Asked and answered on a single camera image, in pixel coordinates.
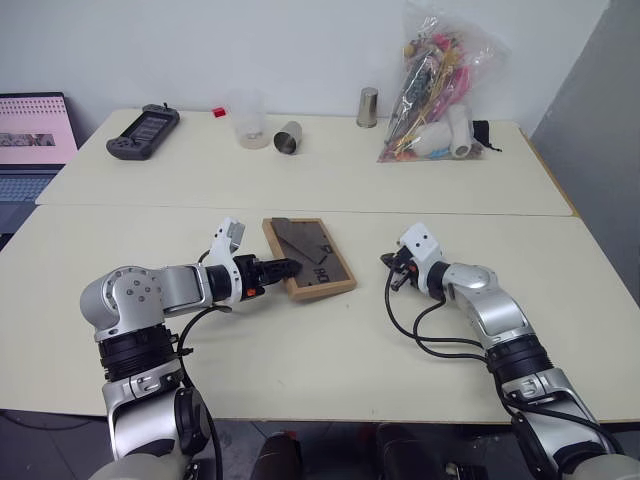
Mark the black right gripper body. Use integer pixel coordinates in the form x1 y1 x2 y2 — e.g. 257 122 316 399
393 245 420 292

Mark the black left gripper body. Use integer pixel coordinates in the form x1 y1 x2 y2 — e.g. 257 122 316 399
235 254 267 303

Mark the wooden picture frame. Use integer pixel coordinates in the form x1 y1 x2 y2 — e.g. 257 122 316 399
261 216 359 305

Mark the wide steel cup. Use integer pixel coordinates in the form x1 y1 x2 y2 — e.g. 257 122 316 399
272 119 306 157

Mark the clear plastic cup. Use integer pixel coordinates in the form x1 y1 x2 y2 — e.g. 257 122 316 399
227 88 268 150

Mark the tall steel cup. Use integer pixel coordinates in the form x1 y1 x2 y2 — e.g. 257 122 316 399
355 86 380 130

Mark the clear bag of artificial flowers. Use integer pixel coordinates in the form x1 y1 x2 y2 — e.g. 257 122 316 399
375 0 513 165

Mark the black rounded shape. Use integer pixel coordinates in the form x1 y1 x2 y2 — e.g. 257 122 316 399
374 423 447 480

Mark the dark brown rounded shape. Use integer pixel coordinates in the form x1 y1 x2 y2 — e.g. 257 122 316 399
255 429 305 480

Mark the black handheld game controller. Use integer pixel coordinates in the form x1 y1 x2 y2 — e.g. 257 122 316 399
105 102 182 162

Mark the laptop with pink screen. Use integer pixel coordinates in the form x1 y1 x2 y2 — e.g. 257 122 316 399
0 91 81 236

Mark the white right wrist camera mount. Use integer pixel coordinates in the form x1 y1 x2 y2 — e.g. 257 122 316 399
398 223 445 297

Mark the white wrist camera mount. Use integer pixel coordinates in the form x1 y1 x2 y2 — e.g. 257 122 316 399
398 223 445 297
206 216 247 303

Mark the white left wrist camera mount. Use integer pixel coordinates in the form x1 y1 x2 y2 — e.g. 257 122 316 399
206 216 247 303

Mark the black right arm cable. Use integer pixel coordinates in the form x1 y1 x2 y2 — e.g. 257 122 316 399
383 272 624 454

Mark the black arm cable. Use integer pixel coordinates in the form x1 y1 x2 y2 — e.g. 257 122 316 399
169 249 236 480
383 272 624 454

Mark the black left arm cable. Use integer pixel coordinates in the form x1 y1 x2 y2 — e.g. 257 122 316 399
169 249 236 480

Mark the black floor cable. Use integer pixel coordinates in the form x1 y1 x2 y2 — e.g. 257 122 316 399
0 408 99 431

